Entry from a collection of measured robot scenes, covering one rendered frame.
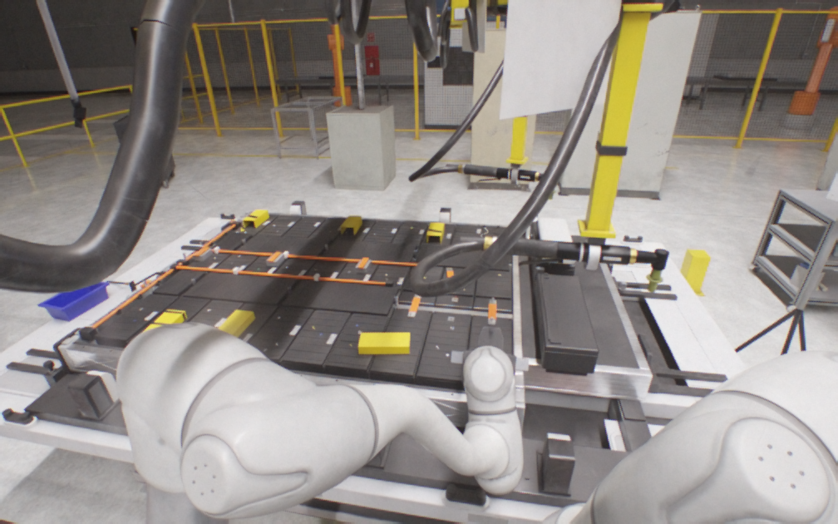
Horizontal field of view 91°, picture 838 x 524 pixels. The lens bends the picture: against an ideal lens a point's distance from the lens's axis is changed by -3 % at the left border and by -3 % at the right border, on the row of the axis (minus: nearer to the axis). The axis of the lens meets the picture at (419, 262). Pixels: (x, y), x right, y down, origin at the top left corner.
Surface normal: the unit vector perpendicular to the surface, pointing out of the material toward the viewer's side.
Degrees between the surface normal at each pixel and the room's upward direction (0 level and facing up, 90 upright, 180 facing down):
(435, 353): 0
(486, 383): 60
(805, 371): 13
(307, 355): 0
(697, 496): 70
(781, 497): 20
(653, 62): 90
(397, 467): 0
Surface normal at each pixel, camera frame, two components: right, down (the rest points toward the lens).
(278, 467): 0.68, -0.15
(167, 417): -0.37, -0.03
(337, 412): 0.67, -0.67
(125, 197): 0.56, 0.04
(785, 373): -0.16, -0.98
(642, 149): -0.18, 0.47
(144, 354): -0.35, -0.61
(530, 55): 0.66, 0.34
